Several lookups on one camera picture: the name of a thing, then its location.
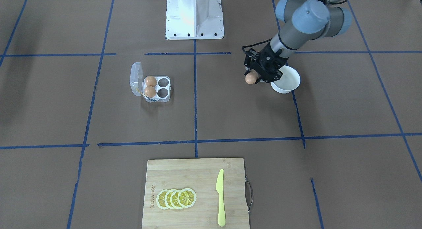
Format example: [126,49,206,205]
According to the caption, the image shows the wooden cutting board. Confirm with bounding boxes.
[141,157,250,229]

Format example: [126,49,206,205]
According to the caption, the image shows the white bowl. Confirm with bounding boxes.
[270,65,301,94]

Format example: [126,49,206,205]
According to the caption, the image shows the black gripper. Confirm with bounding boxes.
[244,48,283,84]

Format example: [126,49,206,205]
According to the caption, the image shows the yellow plastic knife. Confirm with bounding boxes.
[216,169,226,227]

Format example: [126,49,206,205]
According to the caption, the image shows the clear plastic egg box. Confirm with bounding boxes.
[129,62,171,103]

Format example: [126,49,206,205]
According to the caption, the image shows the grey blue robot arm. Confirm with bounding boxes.
[242,0,352,84]

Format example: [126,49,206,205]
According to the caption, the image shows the lemon slice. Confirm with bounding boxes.
[170,189,183,209]
[164,189,176,209]
[156,189,172,210]
[177,188,196,208]

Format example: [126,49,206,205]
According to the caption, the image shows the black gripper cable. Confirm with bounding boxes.
[242,38,272,58]

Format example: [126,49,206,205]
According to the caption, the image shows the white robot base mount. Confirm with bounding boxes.
[165,0,225,40]

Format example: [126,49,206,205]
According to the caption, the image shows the brown egg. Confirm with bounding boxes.
[144,86,157,99]
[245,71,259,85]
[144,76,157,87]

